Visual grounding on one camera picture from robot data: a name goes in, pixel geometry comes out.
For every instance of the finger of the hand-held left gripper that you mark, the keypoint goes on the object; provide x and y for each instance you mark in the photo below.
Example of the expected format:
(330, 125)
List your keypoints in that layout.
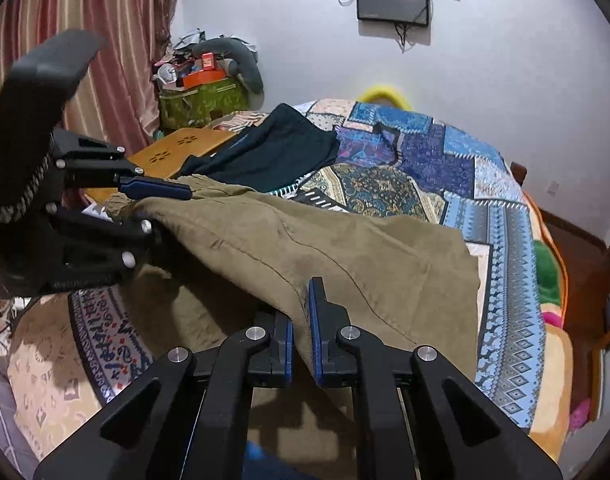
(127, 234)
(155, 189)

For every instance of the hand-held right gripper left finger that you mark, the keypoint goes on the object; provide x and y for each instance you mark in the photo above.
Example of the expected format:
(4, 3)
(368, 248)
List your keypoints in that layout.
(288, 355)

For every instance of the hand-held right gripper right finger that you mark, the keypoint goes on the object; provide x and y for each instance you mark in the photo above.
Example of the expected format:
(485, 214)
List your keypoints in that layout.
(313, 330)

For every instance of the olive green pants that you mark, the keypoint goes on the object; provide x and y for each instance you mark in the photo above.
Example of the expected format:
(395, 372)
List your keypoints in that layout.
(335, 245)

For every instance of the dark green pants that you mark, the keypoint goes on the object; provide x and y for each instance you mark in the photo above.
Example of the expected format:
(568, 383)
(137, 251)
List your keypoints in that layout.
(280, 150)

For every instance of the wooden lap desk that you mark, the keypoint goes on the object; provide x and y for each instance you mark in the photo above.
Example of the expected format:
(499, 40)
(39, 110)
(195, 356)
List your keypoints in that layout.
(185, 147)

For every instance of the green patterned storage box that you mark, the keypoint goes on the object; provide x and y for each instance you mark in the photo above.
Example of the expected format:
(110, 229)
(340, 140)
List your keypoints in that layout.
(205, 105)

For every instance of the striped pink curtain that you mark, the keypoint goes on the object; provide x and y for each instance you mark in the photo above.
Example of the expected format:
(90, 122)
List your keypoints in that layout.
(100, 25)

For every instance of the orange box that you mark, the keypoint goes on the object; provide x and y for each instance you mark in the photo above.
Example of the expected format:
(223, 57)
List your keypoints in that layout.
(202, 79)

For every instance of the grey neck pillow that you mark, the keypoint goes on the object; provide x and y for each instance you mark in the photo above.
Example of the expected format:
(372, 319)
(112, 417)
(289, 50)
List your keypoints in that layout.
(242, 57)

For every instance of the blue patchwork blanket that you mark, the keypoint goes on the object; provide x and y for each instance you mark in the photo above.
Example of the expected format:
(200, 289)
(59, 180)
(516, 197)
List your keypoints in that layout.
(410, 165)

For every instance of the grey striped cloth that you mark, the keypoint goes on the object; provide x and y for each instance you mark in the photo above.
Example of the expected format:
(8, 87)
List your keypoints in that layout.
(5, 420)

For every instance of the orange green plush blanket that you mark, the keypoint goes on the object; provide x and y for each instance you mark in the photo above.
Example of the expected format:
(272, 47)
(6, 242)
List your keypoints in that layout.
(552, 340)

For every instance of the yellow plush toy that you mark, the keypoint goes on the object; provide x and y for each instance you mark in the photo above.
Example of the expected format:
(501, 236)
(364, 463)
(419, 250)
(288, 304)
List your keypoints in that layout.
(382, 92)

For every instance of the wooden bed post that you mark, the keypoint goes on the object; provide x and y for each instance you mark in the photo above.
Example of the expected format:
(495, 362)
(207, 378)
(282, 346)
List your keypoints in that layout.
(519, 172)

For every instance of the white wall socket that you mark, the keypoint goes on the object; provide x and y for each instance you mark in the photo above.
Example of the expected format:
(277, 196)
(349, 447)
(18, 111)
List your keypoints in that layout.
(552, 188)

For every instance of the small black wall monitor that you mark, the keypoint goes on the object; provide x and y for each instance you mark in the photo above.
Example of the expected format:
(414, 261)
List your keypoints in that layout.
(392, 0)

